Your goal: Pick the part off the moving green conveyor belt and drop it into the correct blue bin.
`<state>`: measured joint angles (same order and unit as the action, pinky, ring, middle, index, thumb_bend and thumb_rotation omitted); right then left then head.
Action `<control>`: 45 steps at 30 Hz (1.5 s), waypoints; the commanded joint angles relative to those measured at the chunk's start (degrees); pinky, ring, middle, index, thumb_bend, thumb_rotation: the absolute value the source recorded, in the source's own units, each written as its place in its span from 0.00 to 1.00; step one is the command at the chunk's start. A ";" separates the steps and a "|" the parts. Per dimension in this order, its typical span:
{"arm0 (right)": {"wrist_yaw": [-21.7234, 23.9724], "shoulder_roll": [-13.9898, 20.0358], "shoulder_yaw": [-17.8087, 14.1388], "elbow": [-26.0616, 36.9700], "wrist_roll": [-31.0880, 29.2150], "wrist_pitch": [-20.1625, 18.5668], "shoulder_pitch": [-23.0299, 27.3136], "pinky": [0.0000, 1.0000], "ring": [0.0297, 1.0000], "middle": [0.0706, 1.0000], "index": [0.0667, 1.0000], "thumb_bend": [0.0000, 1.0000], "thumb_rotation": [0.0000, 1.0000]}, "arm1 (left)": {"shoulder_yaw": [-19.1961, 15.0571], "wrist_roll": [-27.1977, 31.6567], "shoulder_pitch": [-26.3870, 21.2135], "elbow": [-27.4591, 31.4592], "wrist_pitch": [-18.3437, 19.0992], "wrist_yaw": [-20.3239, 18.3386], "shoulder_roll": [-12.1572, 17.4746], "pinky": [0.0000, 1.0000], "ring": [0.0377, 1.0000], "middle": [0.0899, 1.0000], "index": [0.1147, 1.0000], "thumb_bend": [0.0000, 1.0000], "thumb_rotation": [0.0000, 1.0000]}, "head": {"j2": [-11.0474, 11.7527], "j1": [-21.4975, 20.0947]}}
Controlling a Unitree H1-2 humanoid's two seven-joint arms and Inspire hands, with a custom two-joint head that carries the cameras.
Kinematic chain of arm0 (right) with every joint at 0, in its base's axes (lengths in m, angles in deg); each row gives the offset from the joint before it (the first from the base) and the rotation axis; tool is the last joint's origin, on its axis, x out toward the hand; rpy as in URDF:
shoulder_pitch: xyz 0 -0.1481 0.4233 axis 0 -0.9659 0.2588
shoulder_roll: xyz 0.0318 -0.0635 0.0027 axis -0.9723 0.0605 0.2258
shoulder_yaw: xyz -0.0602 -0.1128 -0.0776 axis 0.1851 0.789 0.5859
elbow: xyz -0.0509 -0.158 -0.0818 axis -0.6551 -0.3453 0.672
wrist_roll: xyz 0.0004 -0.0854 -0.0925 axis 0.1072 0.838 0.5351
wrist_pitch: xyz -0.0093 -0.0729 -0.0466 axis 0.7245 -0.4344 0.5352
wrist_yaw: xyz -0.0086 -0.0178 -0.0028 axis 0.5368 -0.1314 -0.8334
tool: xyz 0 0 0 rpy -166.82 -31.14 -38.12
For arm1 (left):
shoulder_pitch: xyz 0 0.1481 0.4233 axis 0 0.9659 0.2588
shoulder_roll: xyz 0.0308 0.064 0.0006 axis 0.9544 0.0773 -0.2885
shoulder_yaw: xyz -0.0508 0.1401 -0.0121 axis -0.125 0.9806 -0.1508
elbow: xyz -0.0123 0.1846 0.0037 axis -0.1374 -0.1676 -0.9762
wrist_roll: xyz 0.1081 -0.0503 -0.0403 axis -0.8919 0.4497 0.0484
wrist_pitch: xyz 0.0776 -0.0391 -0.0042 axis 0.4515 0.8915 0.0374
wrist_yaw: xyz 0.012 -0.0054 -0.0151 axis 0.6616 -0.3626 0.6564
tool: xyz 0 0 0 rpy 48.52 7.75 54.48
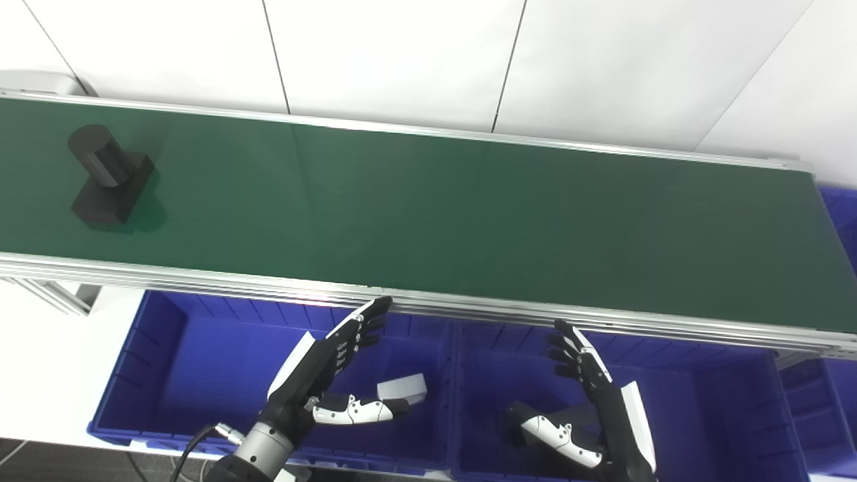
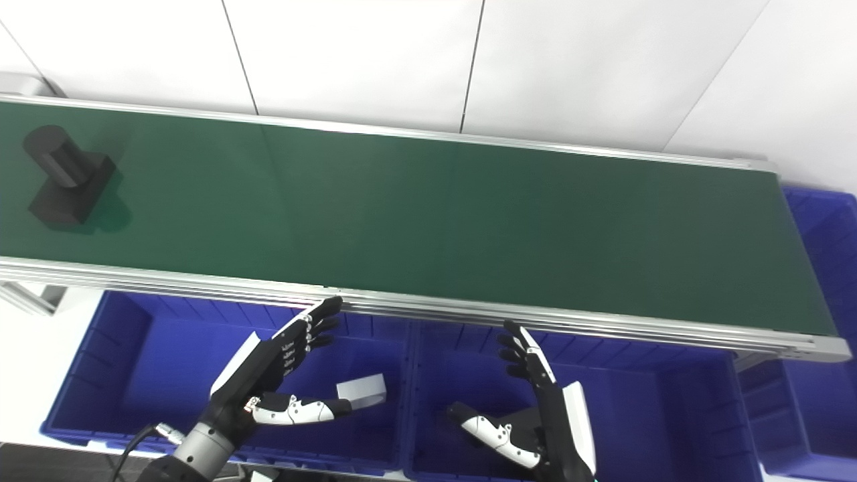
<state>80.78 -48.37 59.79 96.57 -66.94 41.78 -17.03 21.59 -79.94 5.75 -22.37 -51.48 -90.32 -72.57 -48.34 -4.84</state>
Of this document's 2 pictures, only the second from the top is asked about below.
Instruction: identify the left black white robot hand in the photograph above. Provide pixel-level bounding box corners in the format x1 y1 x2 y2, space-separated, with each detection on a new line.
203 297 353 444

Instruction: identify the blue plastic bin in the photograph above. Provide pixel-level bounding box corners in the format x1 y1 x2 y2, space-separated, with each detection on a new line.
405 321 764 482
40 289 413 477
736 186 857 481

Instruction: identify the aluminium conveyor support leg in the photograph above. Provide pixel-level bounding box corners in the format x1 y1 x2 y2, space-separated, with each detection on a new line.
0 281 58 315

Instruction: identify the green conveyor belt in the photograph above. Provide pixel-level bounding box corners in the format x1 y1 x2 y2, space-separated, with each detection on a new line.
0 94 852 364

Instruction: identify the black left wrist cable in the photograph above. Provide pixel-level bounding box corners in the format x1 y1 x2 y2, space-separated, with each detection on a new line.
114 423 185 482

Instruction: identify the black cylinder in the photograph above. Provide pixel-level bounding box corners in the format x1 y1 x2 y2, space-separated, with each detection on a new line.
23 125 118 226

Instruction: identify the grey conveyor end housing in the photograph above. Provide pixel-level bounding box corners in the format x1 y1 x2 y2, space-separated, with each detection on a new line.
0 72 64 100

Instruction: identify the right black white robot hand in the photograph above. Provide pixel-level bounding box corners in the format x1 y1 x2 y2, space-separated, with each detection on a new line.
447 320 598 482

